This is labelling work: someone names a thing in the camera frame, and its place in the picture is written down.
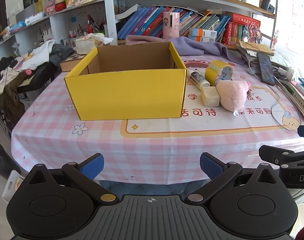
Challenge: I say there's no brown garment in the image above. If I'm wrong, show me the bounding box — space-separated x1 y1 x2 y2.
0 73 27 131

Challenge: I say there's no white and wooden bookshelf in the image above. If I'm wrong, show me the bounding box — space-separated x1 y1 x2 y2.
0 0 278 53

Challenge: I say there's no black smartphone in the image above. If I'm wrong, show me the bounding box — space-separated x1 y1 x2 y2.
256 52 276 86

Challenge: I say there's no white charger plug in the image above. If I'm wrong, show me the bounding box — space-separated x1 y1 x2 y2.
277 66 295 81

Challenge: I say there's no row of blue books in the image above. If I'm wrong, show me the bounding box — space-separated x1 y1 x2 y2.
117 4 231 39

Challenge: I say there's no pink wall poster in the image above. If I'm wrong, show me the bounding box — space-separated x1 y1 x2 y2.
286 0 304 53

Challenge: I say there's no cream rectangular block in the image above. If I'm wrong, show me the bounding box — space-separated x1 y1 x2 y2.
200 86 221 107

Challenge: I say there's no white plastic pack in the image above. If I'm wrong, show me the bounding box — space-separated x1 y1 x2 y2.
24 13 49 27

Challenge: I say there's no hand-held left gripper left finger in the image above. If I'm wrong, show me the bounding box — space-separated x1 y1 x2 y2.
24 153 120 205

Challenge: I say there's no orange and white carton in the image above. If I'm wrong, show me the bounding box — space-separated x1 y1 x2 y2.
189 28 217 38
190 36 216 43

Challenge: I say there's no black chair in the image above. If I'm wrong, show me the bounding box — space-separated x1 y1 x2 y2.
17 61 64 93

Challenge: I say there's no small white bottle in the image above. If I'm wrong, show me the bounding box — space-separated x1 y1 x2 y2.
187 69 211 90

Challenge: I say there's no cream tissue box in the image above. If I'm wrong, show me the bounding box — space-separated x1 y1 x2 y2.
75 33 114 55

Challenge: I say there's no stack of textbooks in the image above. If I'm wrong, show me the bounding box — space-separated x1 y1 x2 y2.
277 77 304 126

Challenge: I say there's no white charging cable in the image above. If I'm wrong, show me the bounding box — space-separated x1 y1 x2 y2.
247 57 301 132

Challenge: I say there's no white printed shirt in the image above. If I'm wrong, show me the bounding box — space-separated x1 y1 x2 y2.
13 39 55 72

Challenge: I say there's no row of red thick books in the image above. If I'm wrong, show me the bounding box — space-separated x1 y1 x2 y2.
221 12 261 46

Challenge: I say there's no stack of brown notebooks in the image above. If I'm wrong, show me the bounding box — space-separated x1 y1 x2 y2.
236 40 275 63

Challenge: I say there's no wooden chessboard box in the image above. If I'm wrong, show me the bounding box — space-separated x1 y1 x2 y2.
60 53 88 73

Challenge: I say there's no pink upright gadget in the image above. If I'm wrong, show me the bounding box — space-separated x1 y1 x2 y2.
163 11 180 39

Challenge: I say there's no yellow cardboard box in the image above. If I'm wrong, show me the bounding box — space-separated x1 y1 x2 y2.
64 41 187 121

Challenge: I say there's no pink plush toy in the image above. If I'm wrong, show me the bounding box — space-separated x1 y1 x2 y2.
215 79 251 117

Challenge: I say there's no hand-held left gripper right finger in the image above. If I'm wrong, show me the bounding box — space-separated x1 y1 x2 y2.
187 152 282 204

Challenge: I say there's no yellow tape roll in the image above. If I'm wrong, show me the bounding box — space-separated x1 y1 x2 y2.
204 60 234 87

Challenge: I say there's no pink and lilac scarf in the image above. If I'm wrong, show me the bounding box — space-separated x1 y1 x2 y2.
125 35 246 66

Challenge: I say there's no colourful figurine stand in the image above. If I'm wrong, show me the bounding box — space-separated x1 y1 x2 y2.
241 24 262 44

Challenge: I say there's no dark grey garment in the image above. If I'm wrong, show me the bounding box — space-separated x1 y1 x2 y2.
49 43 75 67

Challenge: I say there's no group of pens and brushes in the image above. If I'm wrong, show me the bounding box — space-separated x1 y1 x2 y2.
68 15 108 39

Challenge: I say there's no white paper bag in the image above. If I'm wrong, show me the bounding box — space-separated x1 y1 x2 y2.
2 170 26 203

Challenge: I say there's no black plastic bin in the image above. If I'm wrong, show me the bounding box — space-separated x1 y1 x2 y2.
0 144 18 181

